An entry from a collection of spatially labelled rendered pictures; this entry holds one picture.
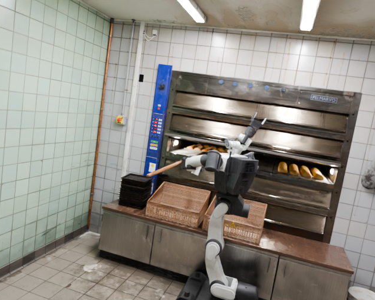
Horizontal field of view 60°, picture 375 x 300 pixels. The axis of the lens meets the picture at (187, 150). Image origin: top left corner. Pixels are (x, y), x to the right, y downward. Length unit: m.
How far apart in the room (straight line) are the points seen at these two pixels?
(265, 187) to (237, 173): 1.09
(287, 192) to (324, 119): 0.82
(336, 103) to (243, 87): 0.92
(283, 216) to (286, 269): 0.64
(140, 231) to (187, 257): 0.54
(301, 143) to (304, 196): 0.54
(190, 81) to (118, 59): 0.92
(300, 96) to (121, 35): 2.11
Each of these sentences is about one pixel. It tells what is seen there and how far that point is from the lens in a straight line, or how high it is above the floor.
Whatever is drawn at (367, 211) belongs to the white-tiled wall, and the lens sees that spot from 3.66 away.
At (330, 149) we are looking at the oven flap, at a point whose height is 1.53.
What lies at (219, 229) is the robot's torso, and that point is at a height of 0.78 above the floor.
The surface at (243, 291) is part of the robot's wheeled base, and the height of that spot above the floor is 0.32.
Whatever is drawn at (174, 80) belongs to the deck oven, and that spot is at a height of 2.00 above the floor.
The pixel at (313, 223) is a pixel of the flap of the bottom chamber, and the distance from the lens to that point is 3.63.
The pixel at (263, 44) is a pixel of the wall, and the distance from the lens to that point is 3.57.
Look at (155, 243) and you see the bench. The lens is 3.39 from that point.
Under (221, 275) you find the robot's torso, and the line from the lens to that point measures 2.90.
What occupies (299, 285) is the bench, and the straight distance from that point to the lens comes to 3.27.
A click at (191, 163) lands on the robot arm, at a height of 1.28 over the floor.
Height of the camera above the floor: 1.72
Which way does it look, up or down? 7 degrees down
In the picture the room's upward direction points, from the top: 9 degrees clockwise
